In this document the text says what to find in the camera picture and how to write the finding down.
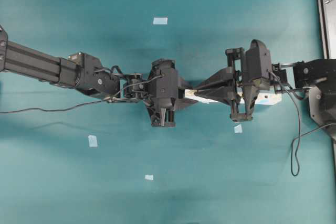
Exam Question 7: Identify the black metal frame rail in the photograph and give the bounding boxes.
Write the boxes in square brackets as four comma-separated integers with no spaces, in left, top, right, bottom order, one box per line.
[317,0,335,59]

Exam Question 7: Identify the blue tape marker left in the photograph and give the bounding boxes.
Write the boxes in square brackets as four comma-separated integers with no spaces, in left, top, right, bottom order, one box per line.
[88,135,98,148]

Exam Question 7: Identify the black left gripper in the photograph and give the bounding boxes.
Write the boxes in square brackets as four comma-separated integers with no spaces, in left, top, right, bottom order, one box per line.
[143,59,198,127]

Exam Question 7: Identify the blue tape marker centre-right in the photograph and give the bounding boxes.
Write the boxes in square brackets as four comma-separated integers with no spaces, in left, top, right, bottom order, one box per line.
[234,124,243,134]

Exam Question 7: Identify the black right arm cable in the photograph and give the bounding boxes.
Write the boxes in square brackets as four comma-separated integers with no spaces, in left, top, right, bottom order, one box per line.
[266,69,336,176]

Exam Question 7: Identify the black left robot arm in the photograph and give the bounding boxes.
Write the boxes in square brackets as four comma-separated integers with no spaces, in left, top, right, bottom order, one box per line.
[1,29,197,127]

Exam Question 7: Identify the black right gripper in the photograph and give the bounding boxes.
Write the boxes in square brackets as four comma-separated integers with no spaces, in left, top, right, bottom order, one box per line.
[194,39,272,122]

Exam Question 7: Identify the white wooden board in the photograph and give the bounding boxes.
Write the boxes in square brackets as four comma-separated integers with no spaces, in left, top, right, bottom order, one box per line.
[185,90,282,105]

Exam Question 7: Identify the blue tape under rod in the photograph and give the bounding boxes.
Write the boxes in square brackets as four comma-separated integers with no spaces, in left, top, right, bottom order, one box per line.
[144,174,154,181]

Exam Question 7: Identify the blue tape marker top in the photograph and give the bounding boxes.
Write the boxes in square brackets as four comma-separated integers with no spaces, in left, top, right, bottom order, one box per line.
[153,17,168,25]

